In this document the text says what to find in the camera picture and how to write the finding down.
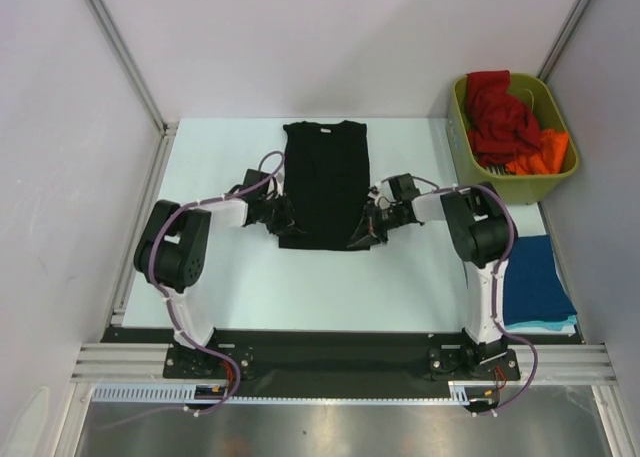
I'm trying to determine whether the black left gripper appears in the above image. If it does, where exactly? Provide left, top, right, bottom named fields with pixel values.
left=258, top=193, right=305, bottom=237

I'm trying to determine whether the red t shirt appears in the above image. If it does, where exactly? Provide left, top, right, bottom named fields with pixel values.
left=465, top=70, right=542, bottom=167

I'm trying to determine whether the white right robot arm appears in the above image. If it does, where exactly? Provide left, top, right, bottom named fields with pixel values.
left=347, top=174, right=517, bottom=378

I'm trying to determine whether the black t shirt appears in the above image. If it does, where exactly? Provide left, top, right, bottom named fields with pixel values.
left=279, top=120, right=370, bottom=251

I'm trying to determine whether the orange t shirt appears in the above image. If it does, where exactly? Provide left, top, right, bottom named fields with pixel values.
left=506, top=129, right=570, bottom=175

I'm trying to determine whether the green plastic basket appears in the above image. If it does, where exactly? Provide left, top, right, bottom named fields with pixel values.
left=447, top=70, right=579, bottom=204

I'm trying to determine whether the white slotted cable duct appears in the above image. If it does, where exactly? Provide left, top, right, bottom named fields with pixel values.
left=92, top=381, right=498, bottom=407

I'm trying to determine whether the aluminium frame post right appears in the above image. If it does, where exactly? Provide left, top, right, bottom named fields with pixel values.
left=537, top=0, right=595, bottom=83

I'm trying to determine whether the folded dark blue t shirt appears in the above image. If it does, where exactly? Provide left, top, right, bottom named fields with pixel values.
left=503, top=235, right=577, bottom=326

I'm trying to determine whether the aluminium frame post left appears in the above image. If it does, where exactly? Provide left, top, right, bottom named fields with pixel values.
left=74, top=0, right=174, bottom=133

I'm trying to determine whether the aluminium frame post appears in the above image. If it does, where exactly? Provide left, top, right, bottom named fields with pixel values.
left=74, top=0, right=174, bottom=133
left=537, top=0, right=595, bottom=83

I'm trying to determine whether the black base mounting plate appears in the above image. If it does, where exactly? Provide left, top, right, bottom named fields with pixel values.
left=101, top=327, right=521, bottom=395

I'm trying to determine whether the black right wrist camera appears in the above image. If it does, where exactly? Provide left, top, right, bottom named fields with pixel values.
left=368, top=173, right=420, bottom=203

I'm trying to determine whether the folded light blue t shirt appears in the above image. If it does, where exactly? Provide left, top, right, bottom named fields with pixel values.
left=505, top=315, right=578, bottom=335

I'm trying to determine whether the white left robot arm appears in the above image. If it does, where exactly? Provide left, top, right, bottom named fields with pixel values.
left=133, top=195, right=301, bottom=377

